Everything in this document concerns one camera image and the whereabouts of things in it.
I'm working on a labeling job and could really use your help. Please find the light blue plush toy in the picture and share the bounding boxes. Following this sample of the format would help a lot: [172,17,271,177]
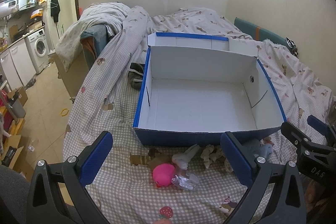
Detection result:
[243,139,273,160]

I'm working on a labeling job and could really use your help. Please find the beige scrunchie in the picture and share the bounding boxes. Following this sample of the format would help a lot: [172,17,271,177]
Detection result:
[201,144,226,169]

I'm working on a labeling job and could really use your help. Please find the clear plastic bag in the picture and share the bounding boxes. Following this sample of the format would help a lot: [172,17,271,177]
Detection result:
[171,168,199,190]

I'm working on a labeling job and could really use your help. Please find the white cloth bunny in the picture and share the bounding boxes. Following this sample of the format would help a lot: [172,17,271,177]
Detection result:
[171,144,200,170]

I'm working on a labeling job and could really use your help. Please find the pink rubber toy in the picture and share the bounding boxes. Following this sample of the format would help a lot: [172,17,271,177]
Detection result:
[152,163,175,188]

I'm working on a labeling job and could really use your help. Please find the brown cardboard piece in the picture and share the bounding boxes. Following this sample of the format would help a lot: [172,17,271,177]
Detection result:
[147,154,171,171]

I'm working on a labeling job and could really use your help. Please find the cardboard boxes on floor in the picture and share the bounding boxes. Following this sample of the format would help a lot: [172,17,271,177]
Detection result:
[1,92,33,181]

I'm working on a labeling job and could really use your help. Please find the teal headboard cushion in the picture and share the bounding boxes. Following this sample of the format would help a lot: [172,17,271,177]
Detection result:
[234,17,291,50]

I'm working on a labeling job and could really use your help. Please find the blue white cardboard box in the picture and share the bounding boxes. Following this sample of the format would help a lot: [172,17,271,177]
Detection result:
[133,32,286,147]

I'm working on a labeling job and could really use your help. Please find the white kitchen cabinet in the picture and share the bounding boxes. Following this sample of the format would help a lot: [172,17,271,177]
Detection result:
[1,39,36,90]

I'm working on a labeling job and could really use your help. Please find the dark green cloth bag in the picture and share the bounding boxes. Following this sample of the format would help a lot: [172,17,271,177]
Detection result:
[128,63,145,90]

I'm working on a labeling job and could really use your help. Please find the bunched white duvet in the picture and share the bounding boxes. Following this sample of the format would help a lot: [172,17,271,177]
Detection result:
[55,2,130,71]

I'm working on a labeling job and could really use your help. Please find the white washing machine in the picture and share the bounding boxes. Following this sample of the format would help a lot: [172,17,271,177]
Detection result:
[25,27,50,75]

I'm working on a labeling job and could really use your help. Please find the black hanging garment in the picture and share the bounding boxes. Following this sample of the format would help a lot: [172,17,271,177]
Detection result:
[50,0,60,23]

